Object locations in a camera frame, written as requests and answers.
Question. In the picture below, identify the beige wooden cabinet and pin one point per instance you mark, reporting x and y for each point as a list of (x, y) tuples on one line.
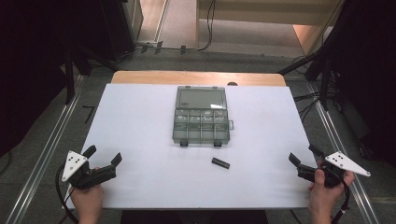
[(261, 12)]

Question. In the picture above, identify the aluminium floor rail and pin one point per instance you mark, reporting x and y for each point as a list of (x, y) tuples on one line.
[(40, 161), (342, 155)]

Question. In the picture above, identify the black stand legs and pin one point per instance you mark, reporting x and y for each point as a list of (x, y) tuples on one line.
[(323, 77), (71, 81)]

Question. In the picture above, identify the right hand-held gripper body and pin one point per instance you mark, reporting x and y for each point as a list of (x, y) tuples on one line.
[(334, 177)]

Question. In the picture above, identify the wooden table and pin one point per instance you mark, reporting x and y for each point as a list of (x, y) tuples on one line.
[(174, 77)]

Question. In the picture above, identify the person's left hand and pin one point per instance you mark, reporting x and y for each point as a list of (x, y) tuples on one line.
[(88, 200)]

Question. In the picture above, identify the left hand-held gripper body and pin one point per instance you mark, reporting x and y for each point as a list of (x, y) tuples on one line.
[(93, 175)]

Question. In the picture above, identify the dark cabinet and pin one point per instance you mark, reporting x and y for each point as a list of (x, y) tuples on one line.
[(124, 28)]

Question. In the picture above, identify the small black rectangular part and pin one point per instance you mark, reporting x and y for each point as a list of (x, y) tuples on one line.
[(220, 163)]

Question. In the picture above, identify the clear grey compartment box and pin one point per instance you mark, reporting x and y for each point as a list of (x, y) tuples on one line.
[(200, 124)]

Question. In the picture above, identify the person's right hand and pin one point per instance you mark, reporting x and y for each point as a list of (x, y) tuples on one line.
[(322, 199)]

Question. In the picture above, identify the person's dark clothing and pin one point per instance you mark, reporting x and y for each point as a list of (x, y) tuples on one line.
[(193, 217)]

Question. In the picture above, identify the black curtain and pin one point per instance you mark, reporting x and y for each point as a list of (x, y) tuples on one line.
[(28, 71), (370, 77)]

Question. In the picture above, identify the white table cover sheet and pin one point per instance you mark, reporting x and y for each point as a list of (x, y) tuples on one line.
[(140, 140)]

